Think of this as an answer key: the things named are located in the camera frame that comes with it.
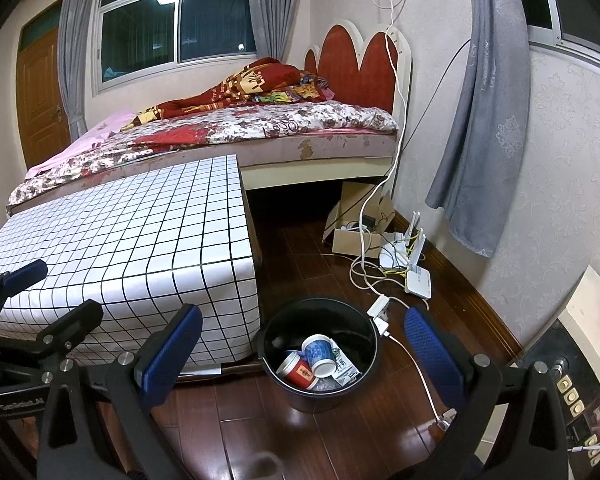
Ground bed with floral bedding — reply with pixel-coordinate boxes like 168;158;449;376
7;100;399;206

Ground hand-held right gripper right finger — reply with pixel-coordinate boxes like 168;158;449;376
403;306;572;480

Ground white modem box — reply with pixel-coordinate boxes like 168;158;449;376
404;265;433;299

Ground black bucket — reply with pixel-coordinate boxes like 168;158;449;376
257;298;384;414

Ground pink blanket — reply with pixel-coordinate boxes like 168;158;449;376
24;109;136;181

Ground green white carton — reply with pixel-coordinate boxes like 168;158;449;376
330;339;361;386

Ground white grid tablecloth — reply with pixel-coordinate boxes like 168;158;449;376
0;155;261;369

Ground red padded headboard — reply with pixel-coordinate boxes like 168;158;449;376
303;19;412;116

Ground beige cabinet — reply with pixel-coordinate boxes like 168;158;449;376
559;265;600;362

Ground blue white paper cup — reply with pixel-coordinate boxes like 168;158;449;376
301;334;337;379

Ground clear crushed plastic bottle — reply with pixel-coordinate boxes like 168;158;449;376
310;375;344;394

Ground wooden door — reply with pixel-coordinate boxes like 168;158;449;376
15;0;74;171

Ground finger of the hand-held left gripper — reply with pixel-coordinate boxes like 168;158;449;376
0;258;49;333
27;299;105;363

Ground white router with antennas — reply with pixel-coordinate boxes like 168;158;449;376
379;210;429;269

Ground grey tied curtain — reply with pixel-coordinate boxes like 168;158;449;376
424;0;531;259

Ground red printed blanket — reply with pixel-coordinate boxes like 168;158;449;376
120;57;334;134

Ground red paper cup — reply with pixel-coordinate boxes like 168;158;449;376
276;351;315;390

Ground cardboard box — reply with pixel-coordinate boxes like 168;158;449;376
322;180;396;259

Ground white charging cable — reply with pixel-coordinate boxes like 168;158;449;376
380;327;457;432

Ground mattress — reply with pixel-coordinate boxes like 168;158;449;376
237;127;399;171

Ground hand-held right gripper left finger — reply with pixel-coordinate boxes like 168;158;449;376
36;303;204;480

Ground white power adapter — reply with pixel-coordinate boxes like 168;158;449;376
367;294;392;336

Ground cream bed frame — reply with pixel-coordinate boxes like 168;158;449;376
242;152;397;192

